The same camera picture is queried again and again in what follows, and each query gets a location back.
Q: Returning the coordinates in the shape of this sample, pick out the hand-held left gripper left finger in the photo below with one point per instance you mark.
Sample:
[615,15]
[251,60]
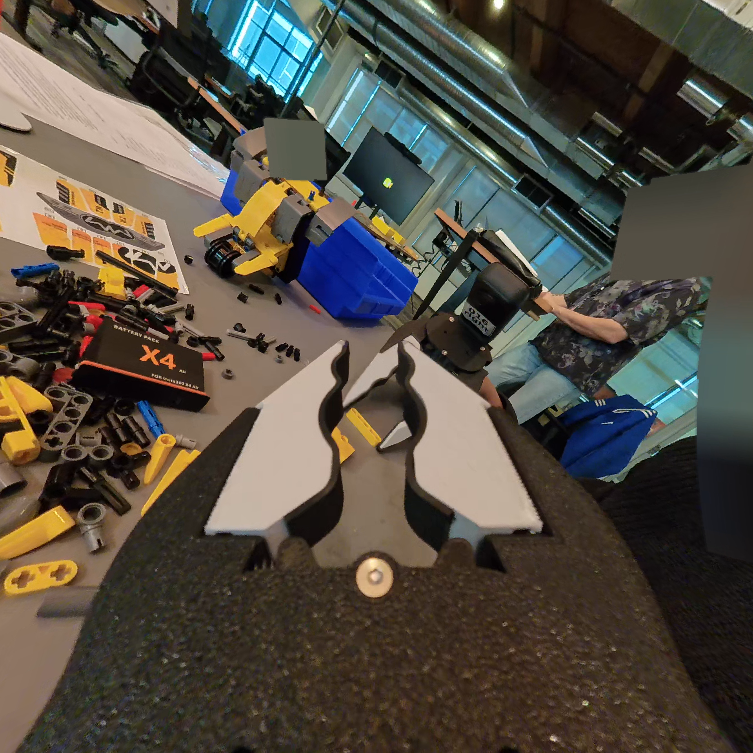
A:
[282,459]

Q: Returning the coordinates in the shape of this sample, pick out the black office chair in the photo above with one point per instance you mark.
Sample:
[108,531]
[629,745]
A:
[159,73]

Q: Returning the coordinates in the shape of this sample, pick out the yellow toy beam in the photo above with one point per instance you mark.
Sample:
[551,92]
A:
[365,426]

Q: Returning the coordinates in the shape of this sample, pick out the yellow studded plate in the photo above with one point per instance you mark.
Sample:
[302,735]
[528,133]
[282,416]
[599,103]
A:
[344,447]

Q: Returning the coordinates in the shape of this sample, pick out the metal ventilation duct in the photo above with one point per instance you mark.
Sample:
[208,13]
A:
[470,76]

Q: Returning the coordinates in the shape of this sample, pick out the black battery pack box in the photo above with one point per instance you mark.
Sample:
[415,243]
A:
[141,367]

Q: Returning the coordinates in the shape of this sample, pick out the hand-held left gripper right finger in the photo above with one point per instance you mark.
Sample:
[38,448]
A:
[470,465]

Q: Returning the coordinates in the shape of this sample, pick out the yellow toy vehicle model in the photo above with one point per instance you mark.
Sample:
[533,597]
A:
[265,223]

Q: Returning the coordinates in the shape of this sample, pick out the yellow sticker sheet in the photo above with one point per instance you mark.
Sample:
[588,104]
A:
[88,217]

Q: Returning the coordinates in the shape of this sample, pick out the black monitor on stand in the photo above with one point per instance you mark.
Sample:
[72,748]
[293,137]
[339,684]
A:
[388,176]

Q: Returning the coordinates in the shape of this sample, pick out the white paper sheets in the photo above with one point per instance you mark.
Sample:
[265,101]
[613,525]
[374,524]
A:
[106,117]

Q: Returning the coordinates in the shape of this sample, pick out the blue bag with white stripes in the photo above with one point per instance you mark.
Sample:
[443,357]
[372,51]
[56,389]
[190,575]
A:
[606,435]

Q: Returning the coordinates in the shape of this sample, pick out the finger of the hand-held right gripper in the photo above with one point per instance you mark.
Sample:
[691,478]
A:
[373,379]
[395,436]

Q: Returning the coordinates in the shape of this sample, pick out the pile of toy building bricks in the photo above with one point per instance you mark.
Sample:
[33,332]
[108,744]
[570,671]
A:
[64,423]

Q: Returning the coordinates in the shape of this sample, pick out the blue plastic bin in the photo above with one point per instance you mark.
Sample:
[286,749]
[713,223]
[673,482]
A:
[353,270]

